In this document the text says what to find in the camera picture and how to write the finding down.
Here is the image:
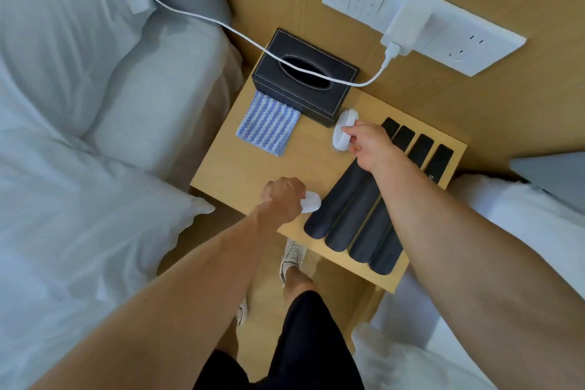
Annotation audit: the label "person's left hand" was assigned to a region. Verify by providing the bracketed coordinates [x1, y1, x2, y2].
[258, 177, 307, 226]

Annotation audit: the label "person's right hand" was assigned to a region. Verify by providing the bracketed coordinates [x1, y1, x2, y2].
[341, 119, 405, 176]

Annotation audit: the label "white brush grey bristles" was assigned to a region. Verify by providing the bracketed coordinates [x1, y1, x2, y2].
[299, 191, 323, 215]
[332, 108, 360, 152]

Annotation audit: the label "wooden nightstand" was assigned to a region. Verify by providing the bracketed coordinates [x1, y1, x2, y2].
[190, 49, 469, 294]

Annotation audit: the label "long black shoe spoon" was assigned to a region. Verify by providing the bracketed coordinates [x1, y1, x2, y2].
[369, 143, 455, 275]
[348, 133, 435, 264]
[303, 118, 401, 240]
[324, 125, 416, 252]

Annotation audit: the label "blue white striped cloth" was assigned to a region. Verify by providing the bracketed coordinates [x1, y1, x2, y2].
[235, 90, 302, 157]

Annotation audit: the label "person's right forearm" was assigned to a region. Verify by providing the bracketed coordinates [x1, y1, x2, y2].
[374, 152, 585, 390]

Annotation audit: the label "person's left forearm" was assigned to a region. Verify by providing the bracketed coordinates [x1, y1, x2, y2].
[29, 211, 284, 390]

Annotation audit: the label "person's right white shoe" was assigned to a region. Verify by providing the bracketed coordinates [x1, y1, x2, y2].
[279, 238, 306, 285]

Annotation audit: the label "person's right leg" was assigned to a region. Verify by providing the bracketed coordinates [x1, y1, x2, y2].
[283, 266, 316, 303]

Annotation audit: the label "person's leg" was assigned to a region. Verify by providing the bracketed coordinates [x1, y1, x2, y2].
[283, 266, 316, 303]
[214, 319, 239, 361]

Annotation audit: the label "person's black shorts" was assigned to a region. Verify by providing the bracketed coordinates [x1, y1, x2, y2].
[194, 289, 365, 390]

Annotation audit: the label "person's left leg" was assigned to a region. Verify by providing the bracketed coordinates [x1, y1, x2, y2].
[214, 319, 239, 361]

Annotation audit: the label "black leather tissue box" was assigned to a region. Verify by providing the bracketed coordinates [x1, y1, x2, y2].
[251, 28, 360, 128]

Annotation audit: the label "white charger plug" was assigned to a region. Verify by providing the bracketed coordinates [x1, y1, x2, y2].
[380, 0, 433, 57]

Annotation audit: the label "wooden headboard panel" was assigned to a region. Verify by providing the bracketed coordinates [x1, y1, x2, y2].
[209, 0, 585, 180]

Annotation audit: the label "white bed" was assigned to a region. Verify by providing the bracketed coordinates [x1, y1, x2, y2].
[0, 0, 246, 390]
[352, 173, 585, 390]

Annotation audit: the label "white pillow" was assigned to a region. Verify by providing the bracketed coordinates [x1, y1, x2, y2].
[0, 0, 157, 137]

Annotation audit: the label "white charging cable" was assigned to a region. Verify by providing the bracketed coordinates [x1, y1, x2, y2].
[148, 0, 403, 88]

